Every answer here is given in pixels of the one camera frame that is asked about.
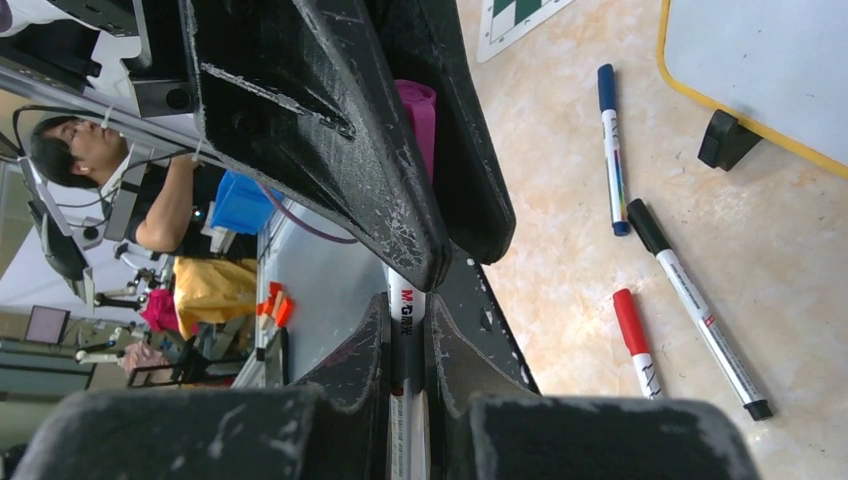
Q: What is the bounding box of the blue capped marker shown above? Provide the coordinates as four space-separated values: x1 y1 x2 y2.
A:
597 63 630 237

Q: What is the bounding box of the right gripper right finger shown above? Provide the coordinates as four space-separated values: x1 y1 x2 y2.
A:
426 295 760 479

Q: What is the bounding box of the green white chess mat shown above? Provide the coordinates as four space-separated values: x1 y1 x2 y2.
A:
476 0 573 63

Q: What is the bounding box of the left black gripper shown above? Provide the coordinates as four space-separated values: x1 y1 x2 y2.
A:
51 0 451 291

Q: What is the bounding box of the person operator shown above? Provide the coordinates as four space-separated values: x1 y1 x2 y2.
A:
30 115 257 262

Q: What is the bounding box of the magenta marker cap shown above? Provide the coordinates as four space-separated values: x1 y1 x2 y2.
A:
394 79 437 184

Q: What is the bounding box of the yellow-framed whiteboard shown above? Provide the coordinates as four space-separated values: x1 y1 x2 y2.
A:
656 1 847 177

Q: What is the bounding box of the black capped marker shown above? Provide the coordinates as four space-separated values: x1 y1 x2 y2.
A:
627 198 774 422

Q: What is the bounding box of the red capped marker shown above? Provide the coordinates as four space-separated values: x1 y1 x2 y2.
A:
612 289 664 400

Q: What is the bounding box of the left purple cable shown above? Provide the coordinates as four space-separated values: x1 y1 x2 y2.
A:
258 184 359 246

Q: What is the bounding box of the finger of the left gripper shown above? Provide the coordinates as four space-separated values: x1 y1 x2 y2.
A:
365 0 516 265

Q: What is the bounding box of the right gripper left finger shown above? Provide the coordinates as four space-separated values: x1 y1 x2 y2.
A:
15 294 388 479

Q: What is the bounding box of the magenta marker body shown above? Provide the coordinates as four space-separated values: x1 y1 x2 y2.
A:
386 268 428 479

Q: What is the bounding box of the blue plastic bin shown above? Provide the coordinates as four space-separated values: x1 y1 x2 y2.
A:
210 171 273 235

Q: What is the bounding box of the yellow cloth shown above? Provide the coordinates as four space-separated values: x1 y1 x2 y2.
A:
174 257 258 339

